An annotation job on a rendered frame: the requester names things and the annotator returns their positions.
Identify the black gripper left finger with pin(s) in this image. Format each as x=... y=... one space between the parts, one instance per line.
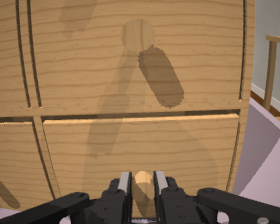
x=114 y=207

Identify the light brown wooden drawer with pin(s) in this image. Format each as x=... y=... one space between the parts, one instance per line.
x=195 y=51
x=24 y=181
x=194 y=147
x=13 y=85

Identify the tan wooden chest of drawers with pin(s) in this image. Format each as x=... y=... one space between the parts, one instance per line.
x=41 y=114

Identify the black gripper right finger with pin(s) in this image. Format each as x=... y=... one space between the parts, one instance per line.
x=179 y=209

